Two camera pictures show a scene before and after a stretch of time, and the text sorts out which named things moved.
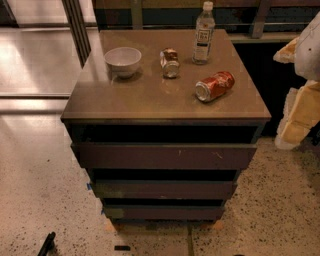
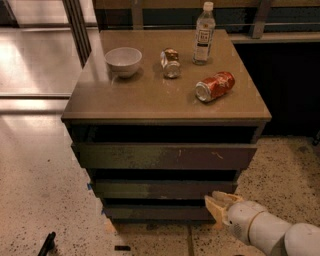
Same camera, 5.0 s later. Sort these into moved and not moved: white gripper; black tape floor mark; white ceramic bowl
Moved: white gripper
Not moved: black tape floor mark; white ceramic bowl
